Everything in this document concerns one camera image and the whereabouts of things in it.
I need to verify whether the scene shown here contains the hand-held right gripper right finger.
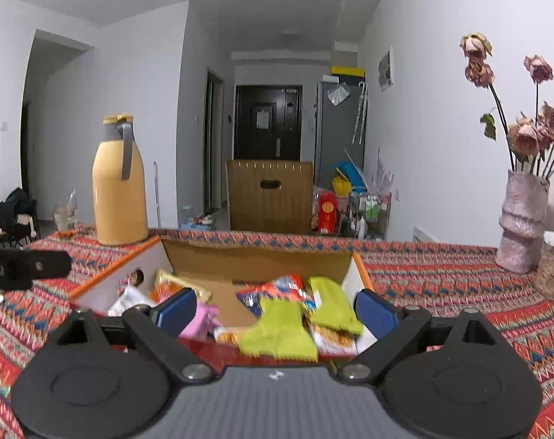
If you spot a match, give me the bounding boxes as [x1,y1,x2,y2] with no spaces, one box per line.
[336,289,508,384]

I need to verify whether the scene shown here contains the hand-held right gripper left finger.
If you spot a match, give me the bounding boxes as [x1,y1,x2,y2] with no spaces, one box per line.
[46,287,216,384]

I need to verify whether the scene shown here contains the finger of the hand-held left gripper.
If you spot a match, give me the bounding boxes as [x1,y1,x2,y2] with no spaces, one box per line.
[5,251,73,290]

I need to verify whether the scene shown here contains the pink snack packet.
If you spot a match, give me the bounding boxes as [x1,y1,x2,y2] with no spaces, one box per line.
[178,302,220,340]

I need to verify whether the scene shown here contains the orange gold-trimmed snack packet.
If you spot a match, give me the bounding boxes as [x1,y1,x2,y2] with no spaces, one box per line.
[149,269,212,305]

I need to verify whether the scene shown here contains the green snack packet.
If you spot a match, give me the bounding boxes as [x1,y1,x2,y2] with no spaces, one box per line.
[238,296,320,363]
[306,277,364,357]

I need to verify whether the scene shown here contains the white snack packet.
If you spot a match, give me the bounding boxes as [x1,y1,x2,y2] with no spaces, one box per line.
[108,285,156,317]

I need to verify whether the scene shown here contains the orange biscuit packet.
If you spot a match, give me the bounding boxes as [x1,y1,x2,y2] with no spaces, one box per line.
[213,324,241,345]

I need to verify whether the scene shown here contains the cardboard box with orange rim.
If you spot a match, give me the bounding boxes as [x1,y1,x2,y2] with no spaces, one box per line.
[69,236,378,373]

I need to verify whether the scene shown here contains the red colourful snack packet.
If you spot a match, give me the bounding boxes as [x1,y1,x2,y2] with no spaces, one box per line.
[235,274,316,318]

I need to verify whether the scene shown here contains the clear drinking glass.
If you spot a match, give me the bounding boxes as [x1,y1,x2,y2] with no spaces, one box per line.
[53,190,79,241]

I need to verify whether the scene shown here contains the black clothes pile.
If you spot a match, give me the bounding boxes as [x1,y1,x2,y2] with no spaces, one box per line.
[0,187,40,248]

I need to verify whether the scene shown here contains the red patterned tablecloth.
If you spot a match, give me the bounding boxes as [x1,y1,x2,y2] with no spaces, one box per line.
[0,224,554,439]

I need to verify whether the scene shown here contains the blue floor tray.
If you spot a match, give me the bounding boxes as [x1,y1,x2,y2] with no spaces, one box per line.
[180,206,218,230]

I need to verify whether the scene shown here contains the yellow thermos jug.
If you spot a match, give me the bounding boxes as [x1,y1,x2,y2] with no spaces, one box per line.
[91,113,150,246]

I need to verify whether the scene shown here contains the red gift bag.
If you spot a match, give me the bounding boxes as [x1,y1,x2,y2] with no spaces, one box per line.
[318,191,339,234]

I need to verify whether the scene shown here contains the wooden chair back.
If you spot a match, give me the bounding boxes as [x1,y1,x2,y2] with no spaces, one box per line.
[226,159,315,234]

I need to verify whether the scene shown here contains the translucent pink plastic wrap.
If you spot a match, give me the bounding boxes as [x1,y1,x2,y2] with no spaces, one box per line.
[366,146,394,195]

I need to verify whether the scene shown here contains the blue plastic item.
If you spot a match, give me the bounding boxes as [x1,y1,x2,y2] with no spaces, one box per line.
[334,160,366,193]

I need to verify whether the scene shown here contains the grey refrigerator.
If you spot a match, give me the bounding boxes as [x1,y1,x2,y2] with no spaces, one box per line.
[314,80,368,188]

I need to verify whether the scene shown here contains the pink ribbed vase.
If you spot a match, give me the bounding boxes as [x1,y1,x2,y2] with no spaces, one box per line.
[495,169,551,274]

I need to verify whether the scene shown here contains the woven basket white liner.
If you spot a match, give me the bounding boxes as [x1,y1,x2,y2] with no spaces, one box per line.
[534,231,554,303]

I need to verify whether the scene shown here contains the dark entrance door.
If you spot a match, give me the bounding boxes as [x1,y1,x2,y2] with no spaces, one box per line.
[233,85,302,162]

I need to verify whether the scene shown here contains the clear hanging umbrella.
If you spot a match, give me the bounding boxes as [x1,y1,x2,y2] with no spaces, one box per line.
[352,81,368,145]

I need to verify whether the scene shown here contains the clear plastic bag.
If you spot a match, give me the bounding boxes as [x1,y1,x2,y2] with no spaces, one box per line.
[327,83,351,107]

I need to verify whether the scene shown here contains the dried pink roses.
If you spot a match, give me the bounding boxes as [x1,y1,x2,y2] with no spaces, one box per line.
[460,32,554,179]

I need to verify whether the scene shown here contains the metal wire trolley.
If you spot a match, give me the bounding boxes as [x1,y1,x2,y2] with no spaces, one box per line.
[347,191,392,240]

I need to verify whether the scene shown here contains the wall electrical panel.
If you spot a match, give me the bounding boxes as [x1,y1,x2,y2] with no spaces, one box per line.
[378,46,395,92]

